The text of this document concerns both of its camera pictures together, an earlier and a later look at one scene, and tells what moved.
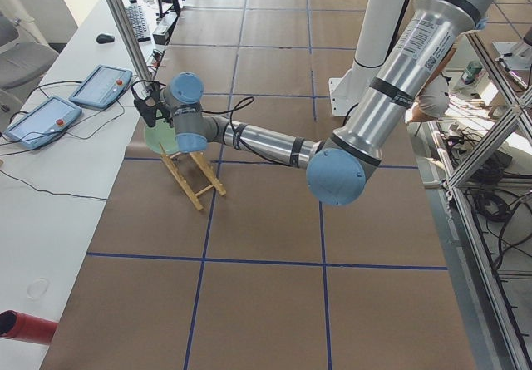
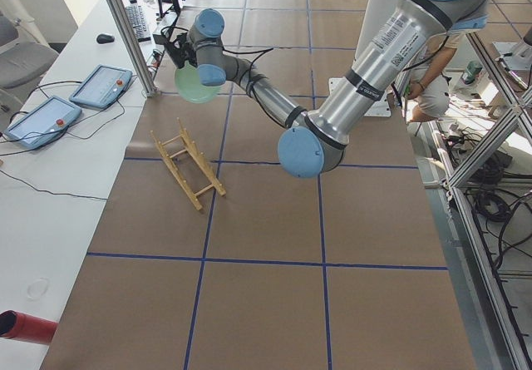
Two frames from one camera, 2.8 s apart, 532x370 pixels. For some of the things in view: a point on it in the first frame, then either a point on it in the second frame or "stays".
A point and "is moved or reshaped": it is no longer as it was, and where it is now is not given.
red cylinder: x=16 y=325 stays
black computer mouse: x=105 y=38 stays
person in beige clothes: x=433 y=101 stays
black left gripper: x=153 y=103 -> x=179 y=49
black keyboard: x=138 y=22 stays
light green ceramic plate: x=163 y=134 is moved or reshaped
